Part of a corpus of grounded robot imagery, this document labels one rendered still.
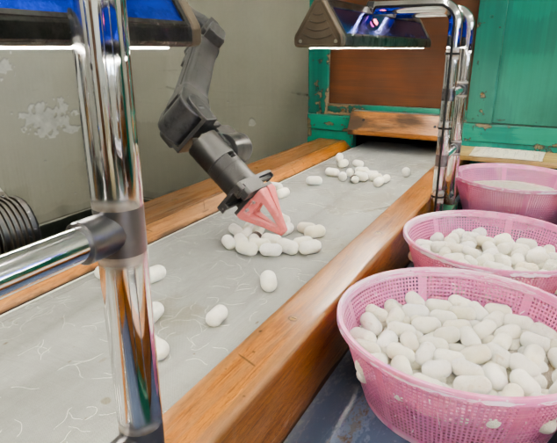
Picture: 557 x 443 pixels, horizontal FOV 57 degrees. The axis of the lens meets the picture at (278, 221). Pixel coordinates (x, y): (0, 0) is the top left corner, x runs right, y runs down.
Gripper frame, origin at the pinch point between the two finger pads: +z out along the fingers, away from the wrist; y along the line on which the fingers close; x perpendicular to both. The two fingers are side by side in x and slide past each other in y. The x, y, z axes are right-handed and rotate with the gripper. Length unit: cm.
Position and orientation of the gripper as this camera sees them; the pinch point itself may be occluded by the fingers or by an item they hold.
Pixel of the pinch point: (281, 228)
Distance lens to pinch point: 82.3
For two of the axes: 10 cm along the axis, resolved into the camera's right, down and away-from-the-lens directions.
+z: 6.7, 7.3, -1.2
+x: -5.8, 6.2, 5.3
